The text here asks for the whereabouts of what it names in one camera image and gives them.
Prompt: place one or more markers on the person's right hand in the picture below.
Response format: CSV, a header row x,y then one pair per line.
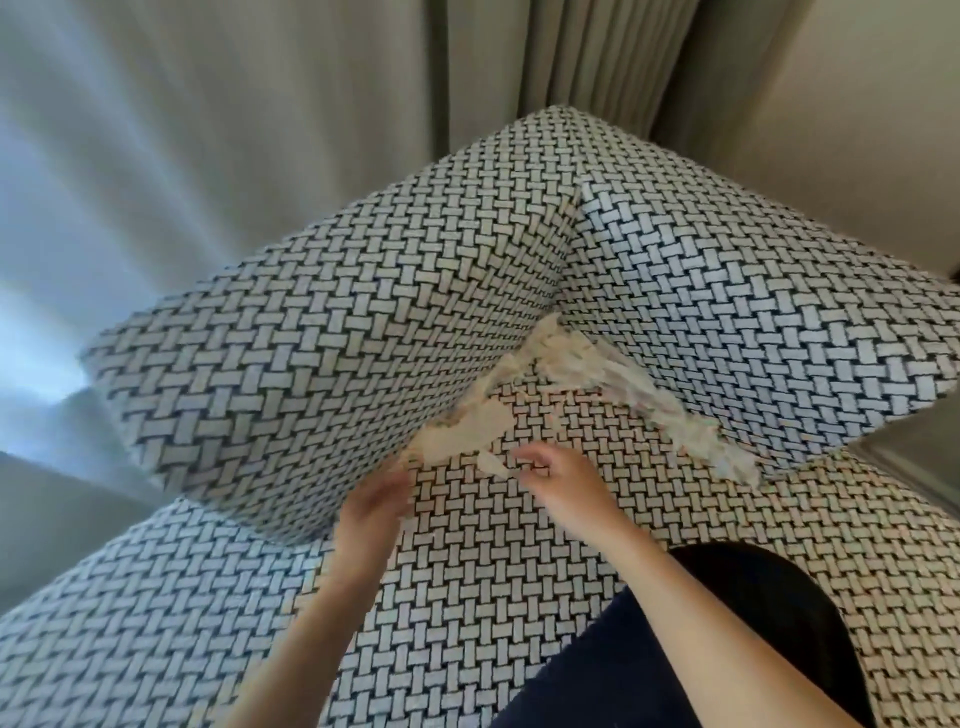
x,y
574,491

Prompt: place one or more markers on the person's left hand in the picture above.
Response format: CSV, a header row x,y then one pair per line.
x,y
367,517

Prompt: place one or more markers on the person's left fingers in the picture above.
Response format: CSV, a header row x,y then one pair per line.
x,y
394,487

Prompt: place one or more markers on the person's right fingers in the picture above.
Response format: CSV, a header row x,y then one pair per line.
x,y
541,465

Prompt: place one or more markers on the white peeled upholstery flake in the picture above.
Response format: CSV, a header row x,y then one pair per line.
x,y
496,463

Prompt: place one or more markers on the person's right forearm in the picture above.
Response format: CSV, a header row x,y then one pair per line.
x,y
712,622

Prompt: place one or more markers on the person's left forearm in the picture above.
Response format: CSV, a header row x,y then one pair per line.
x,y
300,652

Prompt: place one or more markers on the woven patterned sofa seat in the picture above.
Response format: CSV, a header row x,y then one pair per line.
x,y
480,600

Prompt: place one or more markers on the long woven patterned back cushion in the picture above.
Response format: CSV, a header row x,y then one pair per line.
x,y
337,315

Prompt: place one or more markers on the dark blue garment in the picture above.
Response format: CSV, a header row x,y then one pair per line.
x,y
600,667

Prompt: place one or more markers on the short woven patterned back cushion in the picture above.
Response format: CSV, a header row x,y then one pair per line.
x,y
750,300

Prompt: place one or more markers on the sheer pale curtain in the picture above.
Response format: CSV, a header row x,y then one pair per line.
x,y
187,150

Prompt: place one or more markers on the grey pleated drape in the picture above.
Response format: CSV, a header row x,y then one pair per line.
x,y
570,52

